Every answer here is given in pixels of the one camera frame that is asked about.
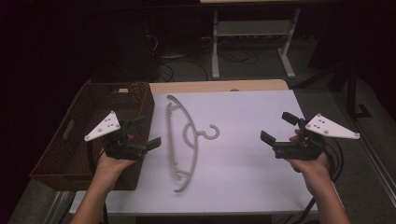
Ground black floor cables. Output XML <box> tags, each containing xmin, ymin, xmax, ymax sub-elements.
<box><xmin>157</xmin><ymin>49</ymin><xmax>261</xmax><ymax>83</ymax></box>

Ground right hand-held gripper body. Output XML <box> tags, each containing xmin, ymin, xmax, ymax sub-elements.
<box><xmin>272</xmin><ymin>113</ymin><xmax>361</xmax><ymax>161</ymax></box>

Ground person's left hand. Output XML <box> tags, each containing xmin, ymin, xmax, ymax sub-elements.
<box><xmin>95</xmin><ymin>133</ymin><xmax>138</xmax><ymax>185</ymax></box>

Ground white metal desk frame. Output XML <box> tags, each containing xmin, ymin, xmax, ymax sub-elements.
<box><xmin>210</xmin><ymin>8</ymin><xmax>302</xmax><ymax>80</ymax></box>

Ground black metal stand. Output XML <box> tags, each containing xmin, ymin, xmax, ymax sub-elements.
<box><xmin>293</xmin><ymin>60</ymin><xmax>374</xmax><ymax>119</ymax></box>

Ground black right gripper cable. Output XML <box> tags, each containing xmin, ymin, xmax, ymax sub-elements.
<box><xmin>297</xmin><ymin>138</ymin><xmax>346</xmax><ymax>224</ymax></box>

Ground grey plastic clothes hanger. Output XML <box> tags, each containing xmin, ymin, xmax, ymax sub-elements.
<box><xmin>165</xmin><ymin>94</ymin><xmax>221</xmax><ymax>193</ymax></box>

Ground brown woven basket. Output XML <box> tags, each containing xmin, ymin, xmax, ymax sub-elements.
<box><xmin>29</xmin><ymin>81</ymin><xmax>156</xmax><ymax>191</ymax></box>

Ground white table mat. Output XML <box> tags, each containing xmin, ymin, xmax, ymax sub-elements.
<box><xmin>68</xmin><ymin>89</ymin><xmax>319</xmax><ymax>216</ymax></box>

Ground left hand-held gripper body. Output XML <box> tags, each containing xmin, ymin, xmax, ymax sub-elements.
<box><xmin>83</xmin><ymin>110</ymin><xmax>148</xmax><ymax>161</ymax></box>

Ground person's right hand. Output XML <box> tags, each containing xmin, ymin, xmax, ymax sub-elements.
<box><xmin>287</xmin><ymin>128</ymin><xmax>333</xmax><ymax>189</ymax></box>

